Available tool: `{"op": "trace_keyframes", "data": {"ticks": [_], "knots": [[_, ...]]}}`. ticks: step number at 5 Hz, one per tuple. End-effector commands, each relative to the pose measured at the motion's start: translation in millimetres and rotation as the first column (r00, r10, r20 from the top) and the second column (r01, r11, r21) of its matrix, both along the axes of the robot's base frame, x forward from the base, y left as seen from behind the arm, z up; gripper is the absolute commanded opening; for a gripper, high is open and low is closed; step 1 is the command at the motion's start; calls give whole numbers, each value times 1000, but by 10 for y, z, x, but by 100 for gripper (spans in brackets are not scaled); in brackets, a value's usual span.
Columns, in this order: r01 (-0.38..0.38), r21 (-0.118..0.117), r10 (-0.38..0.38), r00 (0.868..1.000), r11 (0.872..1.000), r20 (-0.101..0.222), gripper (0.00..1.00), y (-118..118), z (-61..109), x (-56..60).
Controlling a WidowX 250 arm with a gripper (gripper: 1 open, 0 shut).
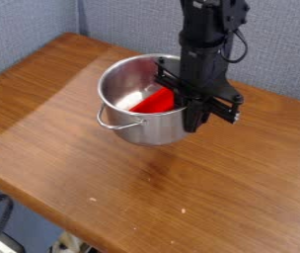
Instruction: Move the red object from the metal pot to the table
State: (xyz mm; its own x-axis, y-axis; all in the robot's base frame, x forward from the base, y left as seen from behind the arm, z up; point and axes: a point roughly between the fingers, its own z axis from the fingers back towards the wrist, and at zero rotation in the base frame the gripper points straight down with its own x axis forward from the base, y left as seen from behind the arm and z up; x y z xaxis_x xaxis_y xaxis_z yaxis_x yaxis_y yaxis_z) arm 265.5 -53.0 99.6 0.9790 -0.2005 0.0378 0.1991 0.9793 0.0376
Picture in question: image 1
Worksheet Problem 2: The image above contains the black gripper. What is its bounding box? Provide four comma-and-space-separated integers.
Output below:
154, 56, 244, 132

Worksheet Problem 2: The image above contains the red block object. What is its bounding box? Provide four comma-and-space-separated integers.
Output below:
130, 87, 174, 114

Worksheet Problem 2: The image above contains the stainless steel pot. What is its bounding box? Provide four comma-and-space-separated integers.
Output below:
96, 53, 188, 145

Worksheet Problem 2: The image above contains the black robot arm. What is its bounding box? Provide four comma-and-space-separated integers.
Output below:
155, 0, 251, 132

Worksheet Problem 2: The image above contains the white object under table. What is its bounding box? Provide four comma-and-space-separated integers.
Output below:
48, 232, 100, 253

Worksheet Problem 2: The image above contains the grey white box corner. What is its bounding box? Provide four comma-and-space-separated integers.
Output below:
0, 233, 27, 253

